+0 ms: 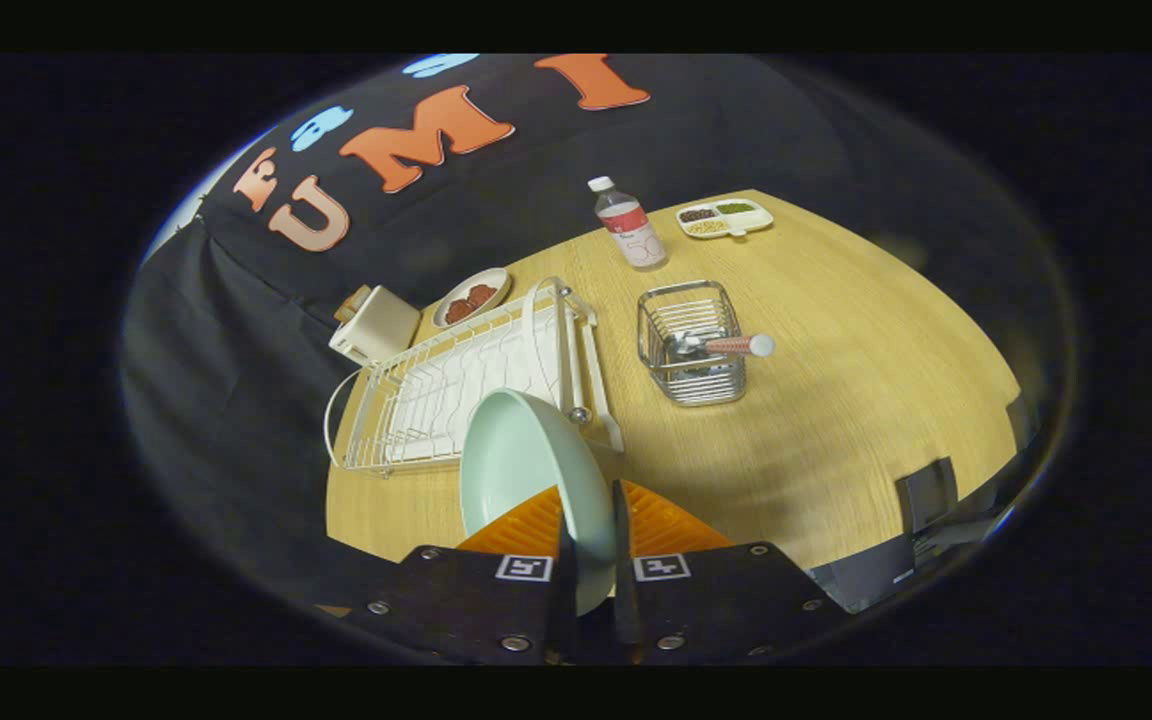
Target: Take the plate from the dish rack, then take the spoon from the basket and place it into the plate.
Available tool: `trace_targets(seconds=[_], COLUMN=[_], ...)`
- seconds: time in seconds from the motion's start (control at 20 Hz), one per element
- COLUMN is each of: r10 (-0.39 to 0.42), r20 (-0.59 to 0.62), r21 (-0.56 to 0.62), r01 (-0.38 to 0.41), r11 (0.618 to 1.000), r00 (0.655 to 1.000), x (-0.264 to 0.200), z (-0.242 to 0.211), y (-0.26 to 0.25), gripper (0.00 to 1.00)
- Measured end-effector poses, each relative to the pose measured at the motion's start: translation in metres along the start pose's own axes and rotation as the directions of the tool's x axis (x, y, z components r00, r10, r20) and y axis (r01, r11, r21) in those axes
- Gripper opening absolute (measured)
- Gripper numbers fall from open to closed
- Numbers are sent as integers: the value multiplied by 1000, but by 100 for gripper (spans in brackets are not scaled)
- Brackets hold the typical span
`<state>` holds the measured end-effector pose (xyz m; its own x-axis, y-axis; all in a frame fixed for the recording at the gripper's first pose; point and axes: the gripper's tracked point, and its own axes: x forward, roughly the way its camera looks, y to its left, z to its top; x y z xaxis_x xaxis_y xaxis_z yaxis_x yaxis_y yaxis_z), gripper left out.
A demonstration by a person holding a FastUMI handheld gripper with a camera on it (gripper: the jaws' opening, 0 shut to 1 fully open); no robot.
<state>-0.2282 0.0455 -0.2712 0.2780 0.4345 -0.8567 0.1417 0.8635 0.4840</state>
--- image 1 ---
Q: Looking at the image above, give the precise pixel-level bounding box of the clear bottle with red label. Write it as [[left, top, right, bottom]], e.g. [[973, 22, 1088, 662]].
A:
[[587, 176, 670, 272]]

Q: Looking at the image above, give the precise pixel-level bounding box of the white wire dish rack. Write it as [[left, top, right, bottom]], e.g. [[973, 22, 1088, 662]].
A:
[[323, 276, 628, 480]]

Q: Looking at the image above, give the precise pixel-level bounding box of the beige plate with brown food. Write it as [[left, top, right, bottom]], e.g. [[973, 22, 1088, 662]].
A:
[[431, 266, 514, 332]]

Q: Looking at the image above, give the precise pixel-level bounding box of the white divided snack dish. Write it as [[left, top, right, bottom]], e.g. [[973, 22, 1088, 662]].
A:
[[675, 197, 776, 242]]

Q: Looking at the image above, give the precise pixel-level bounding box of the mint green plate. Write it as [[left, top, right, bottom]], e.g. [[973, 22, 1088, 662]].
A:
[[458, 387, 619, 617]]

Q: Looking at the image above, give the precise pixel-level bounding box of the spoon with orange handle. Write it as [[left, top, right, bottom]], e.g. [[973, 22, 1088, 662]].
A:
[[674, 332, 777, 362]]

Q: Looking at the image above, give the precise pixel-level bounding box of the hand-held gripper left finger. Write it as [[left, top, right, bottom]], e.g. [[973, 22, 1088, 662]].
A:
[[344, 484, 579, 667]]

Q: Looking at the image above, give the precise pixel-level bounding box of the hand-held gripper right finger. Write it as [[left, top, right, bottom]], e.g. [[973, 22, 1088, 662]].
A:
[[612, 479, 850, 667]]

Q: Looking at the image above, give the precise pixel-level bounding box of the white toaster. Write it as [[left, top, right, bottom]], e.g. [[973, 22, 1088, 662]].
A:
[[328, 284, 423, 367]]

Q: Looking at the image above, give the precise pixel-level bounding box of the dark grey chair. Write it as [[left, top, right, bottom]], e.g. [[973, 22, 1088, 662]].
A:
[[804, 454, 1007, 613]]

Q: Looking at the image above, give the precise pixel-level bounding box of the silver wire basket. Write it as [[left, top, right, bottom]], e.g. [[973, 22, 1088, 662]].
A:
[[635, 279, 749, 409]]

